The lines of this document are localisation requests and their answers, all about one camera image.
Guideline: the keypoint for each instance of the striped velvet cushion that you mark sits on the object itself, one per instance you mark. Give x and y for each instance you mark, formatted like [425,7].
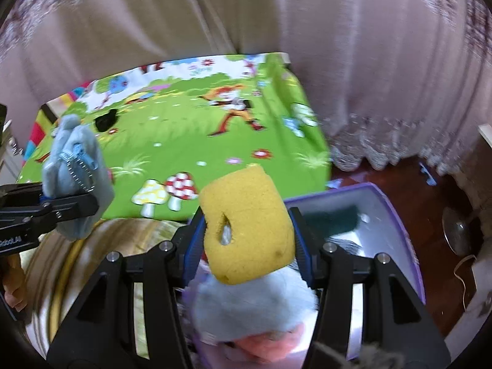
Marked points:
[77,261]

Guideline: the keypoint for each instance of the blue paper scrap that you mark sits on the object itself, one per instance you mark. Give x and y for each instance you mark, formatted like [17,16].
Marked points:
[426,175]

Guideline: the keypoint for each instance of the person's left hand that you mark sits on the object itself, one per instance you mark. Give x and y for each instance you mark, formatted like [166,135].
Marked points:
[15,284]

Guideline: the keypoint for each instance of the white furniture edge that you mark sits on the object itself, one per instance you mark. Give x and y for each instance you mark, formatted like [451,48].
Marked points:
[486,134]

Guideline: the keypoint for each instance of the light blue fluffy cloth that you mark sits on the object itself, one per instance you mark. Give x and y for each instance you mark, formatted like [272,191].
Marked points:
[250,303]

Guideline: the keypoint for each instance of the purple cardboard box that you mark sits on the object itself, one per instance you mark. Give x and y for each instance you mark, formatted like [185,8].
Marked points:
[388,230]

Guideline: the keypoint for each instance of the cartoon printed blanket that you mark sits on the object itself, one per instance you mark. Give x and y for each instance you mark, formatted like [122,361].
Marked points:
[192,123]

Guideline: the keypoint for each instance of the yellow sponge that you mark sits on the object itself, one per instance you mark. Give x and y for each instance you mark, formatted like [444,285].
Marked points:
[250,207]

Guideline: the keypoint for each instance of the dark green knit cloth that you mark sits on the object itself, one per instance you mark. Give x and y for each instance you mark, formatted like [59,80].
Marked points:
[330,219]

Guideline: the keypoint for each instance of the pink fleece hat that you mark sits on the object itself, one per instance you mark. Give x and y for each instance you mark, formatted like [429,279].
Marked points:
[261,344]

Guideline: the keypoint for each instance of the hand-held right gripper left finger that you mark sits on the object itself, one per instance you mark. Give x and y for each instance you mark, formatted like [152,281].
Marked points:
[194,253]

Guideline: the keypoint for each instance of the metal fan stand base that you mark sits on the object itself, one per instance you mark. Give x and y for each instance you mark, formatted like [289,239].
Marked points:
[459,230]

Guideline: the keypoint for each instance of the dark brown cloth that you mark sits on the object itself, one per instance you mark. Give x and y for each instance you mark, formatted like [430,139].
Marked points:
[105,121]

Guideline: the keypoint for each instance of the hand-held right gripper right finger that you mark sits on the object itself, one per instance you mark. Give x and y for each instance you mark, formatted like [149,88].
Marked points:
[301,261]

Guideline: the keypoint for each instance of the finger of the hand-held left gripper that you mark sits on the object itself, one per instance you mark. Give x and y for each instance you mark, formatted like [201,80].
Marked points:
[73,205]
[23,192]

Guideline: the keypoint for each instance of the beige curtain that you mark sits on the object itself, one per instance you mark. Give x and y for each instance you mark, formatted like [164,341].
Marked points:
[307,27]

